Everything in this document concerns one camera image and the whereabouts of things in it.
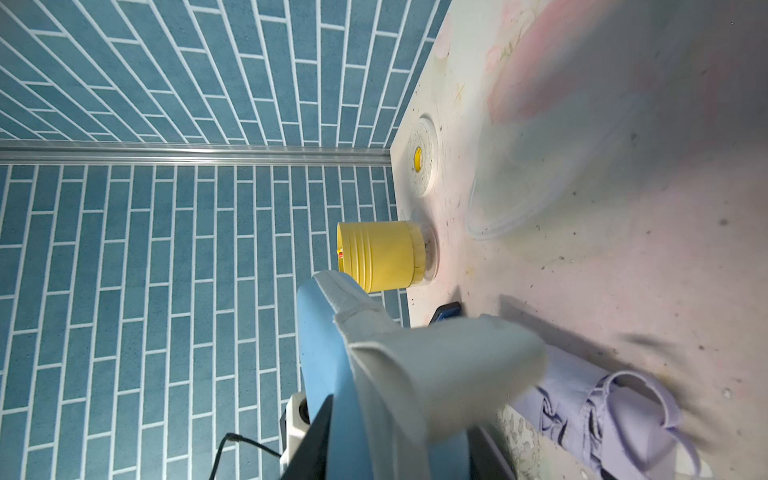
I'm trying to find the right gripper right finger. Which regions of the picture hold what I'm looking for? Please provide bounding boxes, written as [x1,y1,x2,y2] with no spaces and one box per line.
[467,426,516,480]

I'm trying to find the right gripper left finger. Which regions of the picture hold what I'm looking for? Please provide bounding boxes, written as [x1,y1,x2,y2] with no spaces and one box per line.
[281,395,333,480]

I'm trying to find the blue umbrella case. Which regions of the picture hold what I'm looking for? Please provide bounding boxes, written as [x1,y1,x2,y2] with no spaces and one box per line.
[296,271,547,479]

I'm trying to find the yellow cup with markers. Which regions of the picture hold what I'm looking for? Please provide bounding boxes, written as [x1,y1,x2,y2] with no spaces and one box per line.
[337,221,439,293]

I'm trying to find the clear tape roll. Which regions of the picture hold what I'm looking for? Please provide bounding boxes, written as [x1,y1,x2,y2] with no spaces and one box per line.
[406,115,440,198]

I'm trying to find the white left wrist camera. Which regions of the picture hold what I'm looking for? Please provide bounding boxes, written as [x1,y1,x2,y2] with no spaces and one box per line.
[280,391,311,473]

